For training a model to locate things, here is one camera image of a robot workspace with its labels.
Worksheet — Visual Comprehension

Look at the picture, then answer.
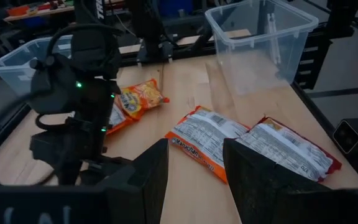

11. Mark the black table-level camera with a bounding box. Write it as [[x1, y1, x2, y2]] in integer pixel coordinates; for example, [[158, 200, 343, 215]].
[[332, 118, 358, 156]]

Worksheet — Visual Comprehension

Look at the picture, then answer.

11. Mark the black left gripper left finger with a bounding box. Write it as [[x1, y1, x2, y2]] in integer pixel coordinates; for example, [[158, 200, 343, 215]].
[[0, 138, 170, 224]]

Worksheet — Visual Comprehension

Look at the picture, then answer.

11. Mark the orange chicken ramen pack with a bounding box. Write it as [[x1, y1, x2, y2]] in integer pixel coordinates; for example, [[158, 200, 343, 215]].
[[116, 78, 170, 121], [165, 105, 250, 184], [106, 102, 136, 136]]

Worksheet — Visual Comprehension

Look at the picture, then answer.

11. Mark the blue storage box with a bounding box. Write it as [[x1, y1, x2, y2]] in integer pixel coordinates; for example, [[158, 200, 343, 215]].
[[159, 0, 194, 18]]

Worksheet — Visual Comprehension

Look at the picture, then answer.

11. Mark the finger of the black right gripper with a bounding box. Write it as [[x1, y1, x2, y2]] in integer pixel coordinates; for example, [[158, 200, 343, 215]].
[[85, 155, 130, 184], [59, 161, 83, 186]]

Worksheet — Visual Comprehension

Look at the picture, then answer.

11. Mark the orange bowl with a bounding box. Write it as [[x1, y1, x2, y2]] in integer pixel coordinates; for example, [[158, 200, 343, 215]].
[[6, 5, 30, 17]]

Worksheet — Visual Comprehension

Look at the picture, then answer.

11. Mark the red roast beef ramen pack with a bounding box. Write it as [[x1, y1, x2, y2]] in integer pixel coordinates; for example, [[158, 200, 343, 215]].
[[234, 116, 343, 183]]

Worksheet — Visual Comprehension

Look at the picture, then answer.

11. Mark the clear plastic bin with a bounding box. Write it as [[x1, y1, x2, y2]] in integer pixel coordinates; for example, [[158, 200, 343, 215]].
[[204, 0, 319, 96], [0, 34, 74, 97]]

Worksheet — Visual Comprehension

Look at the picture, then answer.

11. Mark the wooden workbench with clutter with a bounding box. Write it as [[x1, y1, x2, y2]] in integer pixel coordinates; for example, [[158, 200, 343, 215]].
[[3, 0, 127, 22]]

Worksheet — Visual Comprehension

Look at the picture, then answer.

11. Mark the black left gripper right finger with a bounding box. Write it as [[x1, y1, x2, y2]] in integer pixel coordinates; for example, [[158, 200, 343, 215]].
[[223, 138, 358, 224]]

